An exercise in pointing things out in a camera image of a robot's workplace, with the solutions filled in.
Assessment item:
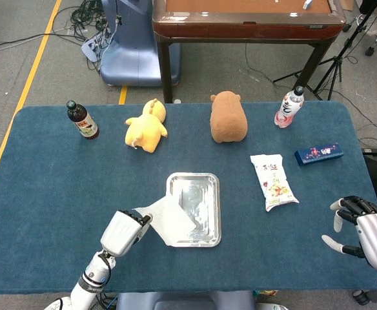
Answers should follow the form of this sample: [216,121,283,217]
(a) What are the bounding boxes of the black floor cable tangle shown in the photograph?
[68,0,118,72]

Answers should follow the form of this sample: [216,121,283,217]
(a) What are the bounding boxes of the white nut snack bag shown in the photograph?
[250,154,300,212]

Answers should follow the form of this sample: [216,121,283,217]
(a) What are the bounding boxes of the yellow plush toy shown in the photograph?
[125,98,169,154]

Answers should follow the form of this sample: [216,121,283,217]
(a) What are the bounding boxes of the dangling cable with black plug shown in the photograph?
[114,0,124,27]

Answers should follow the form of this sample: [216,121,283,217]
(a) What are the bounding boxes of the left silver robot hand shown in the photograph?
[99,209,152,258]

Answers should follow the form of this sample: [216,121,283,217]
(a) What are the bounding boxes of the blue grey machine pedestal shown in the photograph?
[99,0,181,87]

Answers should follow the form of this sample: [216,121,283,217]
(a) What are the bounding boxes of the brown capybara plush toy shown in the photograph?
[209,90,249,144]

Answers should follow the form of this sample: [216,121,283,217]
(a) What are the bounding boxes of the clear pink-label water bottle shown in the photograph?
[274,85,306,129]

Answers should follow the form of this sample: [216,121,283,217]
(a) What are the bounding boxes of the black tripod stand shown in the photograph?
[272,0,377,101]

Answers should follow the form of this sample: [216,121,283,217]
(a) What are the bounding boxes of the grey robot torso base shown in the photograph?
[116,290,257,310]

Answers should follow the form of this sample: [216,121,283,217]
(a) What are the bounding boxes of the brown wooden mahjong table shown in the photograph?
[152,0,347,103]

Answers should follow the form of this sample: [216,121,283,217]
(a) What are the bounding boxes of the silver metal tray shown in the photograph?
[165,172,222,248]

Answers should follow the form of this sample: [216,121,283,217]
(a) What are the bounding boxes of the white paper towel sheet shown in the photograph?
[132,196,199,248]

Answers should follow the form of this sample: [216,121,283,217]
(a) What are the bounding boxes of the blue felt table cover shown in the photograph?
[0,102,377,295]

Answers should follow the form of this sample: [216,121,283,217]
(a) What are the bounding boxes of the black table caster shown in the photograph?
[352,289,377,306]

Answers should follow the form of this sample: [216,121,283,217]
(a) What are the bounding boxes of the white floor power strip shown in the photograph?
[81,30,114,63]

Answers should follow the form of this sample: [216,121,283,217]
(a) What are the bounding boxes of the brown tea bottle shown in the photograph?
[66,99,100,141]

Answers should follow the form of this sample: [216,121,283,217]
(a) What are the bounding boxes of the dark blue carton box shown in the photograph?
[294,142,344,167]

